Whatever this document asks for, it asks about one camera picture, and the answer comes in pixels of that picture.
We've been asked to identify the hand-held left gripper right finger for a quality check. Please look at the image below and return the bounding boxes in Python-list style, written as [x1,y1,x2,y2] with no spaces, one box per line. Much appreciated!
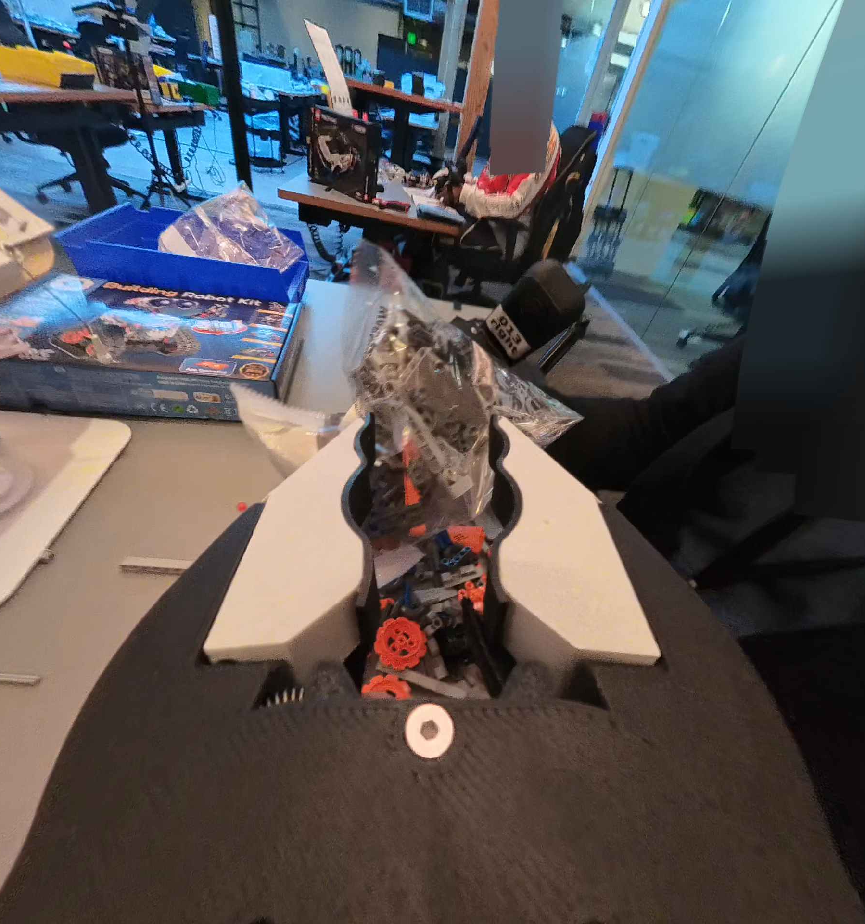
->
[489,413,663,671]

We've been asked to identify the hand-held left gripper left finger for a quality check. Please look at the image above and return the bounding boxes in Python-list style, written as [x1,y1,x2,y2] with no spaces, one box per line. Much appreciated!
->
[203,415,377,665]

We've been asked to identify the pile of small building pieces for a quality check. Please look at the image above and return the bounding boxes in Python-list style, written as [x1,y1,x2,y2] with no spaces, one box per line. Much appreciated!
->
[364,523,509,700]

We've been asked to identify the small white plastic bag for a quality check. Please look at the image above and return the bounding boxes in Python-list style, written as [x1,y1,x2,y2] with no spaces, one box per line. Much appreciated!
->
[230,383,357,479]

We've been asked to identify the clear bag of dark pieces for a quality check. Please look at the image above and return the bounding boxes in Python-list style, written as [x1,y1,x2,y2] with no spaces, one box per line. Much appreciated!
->
[346,242,585,539]

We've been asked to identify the black yellow gaming chair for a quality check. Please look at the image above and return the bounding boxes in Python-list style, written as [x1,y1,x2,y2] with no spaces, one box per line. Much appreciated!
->
[461,126,599,290]

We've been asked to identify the wooden background desk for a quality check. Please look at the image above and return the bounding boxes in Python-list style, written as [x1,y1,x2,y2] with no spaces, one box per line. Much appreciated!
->
[0,79,224,210]
[277,177,470,290]

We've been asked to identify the blue cardboard toy box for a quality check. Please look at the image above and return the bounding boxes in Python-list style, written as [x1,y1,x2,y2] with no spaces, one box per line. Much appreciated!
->
[0,274,305,423]

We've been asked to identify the black printed cardboard box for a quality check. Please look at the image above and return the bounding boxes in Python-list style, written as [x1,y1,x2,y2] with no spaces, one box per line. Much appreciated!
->
[308,107,383,203]

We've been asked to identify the white and wood book stand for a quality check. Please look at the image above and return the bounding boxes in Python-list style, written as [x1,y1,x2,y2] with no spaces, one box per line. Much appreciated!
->
[0,238,132,623]

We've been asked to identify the white folded paper sign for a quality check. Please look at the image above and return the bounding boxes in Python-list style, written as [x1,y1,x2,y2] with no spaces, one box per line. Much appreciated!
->
[303,18,354,109]

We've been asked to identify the purple tinted clear bag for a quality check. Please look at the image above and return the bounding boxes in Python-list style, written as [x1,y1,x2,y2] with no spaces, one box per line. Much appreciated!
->
[157,182,305,274]

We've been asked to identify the blue plastic bin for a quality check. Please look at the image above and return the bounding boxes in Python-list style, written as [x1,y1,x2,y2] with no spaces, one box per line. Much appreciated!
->
[53,202,311,304]

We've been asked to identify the black steel column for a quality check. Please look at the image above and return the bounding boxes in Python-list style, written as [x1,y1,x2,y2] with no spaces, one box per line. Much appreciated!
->
[212,0,254,190]

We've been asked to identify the yellow plastic bin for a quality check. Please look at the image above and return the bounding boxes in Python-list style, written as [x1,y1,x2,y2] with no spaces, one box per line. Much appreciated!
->
[0,39,98,89]

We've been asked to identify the black camera tripod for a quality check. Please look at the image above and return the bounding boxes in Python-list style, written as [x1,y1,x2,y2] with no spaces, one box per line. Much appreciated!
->
[72,0,195,210]

